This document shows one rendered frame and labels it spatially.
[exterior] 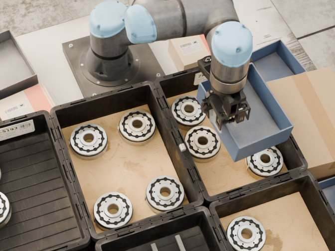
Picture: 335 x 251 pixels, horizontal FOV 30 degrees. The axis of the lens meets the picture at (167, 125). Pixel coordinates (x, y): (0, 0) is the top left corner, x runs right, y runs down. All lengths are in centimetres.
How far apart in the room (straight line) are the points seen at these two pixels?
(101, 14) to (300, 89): 63
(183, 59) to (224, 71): 80
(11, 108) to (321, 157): 91
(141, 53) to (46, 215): 65
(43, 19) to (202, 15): 195
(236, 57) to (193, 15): 13
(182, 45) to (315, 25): 131
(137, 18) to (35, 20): 193
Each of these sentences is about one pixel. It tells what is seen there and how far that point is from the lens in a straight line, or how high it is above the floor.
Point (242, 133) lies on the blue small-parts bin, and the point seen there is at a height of 108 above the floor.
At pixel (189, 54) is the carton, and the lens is 202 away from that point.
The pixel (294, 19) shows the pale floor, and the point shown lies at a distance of 322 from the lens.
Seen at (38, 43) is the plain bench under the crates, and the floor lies 70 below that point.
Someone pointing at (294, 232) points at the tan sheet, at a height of 83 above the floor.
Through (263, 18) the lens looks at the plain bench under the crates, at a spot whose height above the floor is 70.
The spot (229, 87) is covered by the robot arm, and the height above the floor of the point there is 135.
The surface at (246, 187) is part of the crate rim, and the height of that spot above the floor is 93.
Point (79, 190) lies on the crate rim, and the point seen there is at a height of 93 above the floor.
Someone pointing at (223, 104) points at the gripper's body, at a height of 127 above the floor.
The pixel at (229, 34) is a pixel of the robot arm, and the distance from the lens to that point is 118.
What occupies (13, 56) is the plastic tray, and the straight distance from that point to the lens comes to 205.
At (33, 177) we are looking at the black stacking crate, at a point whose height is 83.
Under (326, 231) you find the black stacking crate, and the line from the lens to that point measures 171.
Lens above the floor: 239
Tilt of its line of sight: 60 degrees down
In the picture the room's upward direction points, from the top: 7 degrees clockwise
